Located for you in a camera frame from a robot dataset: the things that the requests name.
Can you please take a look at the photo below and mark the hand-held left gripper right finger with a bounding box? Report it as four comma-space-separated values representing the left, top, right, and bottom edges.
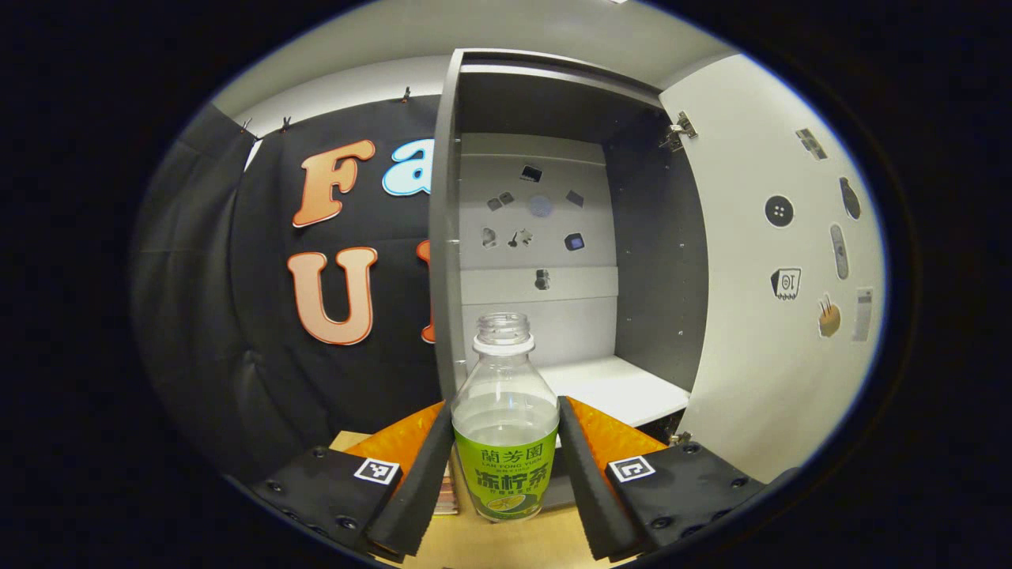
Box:
557, 395, 768, 563

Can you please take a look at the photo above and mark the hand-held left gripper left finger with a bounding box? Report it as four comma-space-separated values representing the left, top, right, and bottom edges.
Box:
249, 401, 455, 563

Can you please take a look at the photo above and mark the clear bottle with green label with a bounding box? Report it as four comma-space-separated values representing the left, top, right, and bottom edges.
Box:
451, 312, 561, 522

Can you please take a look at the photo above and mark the white cabinet door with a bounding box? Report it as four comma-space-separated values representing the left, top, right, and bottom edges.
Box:
658, 54, 886, 484

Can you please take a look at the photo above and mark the grey cabinet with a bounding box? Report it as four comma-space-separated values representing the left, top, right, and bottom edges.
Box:
427, 47, 710, 511

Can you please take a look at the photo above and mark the brown cover book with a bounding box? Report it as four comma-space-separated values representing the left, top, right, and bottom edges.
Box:
433, 462, 461, 516

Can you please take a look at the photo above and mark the black backdrop cloth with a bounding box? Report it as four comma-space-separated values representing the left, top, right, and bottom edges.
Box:
130, 95, 444, 483

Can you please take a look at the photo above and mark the row of black cloth clips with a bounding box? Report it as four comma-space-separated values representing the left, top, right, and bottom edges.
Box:
240, 87, 413, 134

